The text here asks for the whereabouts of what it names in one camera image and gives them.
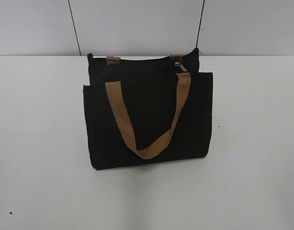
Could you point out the black canvas tote bag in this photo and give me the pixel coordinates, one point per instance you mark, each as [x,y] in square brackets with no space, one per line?
[147,111]

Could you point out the tan rear bag handle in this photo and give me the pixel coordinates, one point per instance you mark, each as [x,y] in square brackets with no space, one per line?
[111,60]

